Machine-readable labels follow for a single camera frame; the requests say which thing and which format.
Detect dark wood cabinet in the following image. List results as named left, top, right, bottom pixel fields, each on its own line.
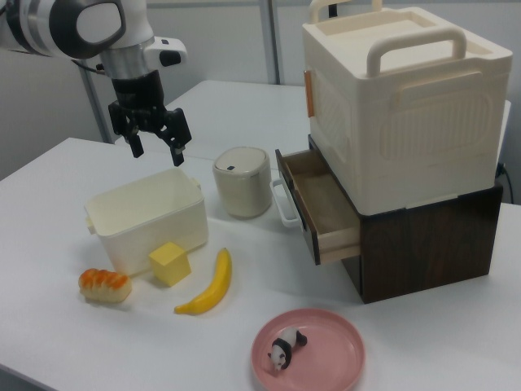
left=307, top=134, right=504, bottom=305

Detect panda figurine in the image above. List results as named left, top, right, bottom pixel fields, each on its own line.
left=267, top=327, right=309, bottom=372

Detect yellow cube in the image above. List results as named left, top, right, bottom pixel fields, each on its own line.
left=148, top=241, right=192, bottom=288

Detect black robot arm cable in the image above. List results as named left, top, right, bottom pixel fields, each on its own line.
left=72, top=58, right=110, bottom=77

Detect wooden drawer with white handle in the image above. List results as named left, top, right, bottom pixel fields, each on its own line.
left=269, top=148, right=362, bottom=266

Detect black power cable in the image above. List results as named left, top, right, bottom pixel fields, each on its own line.
left=494, top=161, right=514, bottom=204

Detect shrimp sushi toy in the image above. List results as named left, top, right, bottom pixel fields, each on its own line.
left=77, top=267, right=134, bottom=305

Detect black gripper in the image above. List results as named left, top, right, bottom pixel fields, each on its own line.
left=107, top=69, right=193, bottom=168

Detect small cream lidded trash can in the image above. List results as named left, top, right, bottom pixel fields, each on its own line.
left=211, top=146, right=273, bottom=220

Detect pink plate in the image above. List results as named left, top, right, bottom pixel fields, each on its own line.
left=251, top=308, right=366, bottom=391

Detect yellow toy banana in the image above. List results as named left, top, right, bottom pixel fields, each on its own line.
left=173, top=247, right=233, bottom=315

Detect white open plastic box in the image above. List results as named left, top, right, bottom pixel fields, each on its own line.
left=83, top=168, right=211, bottom=278

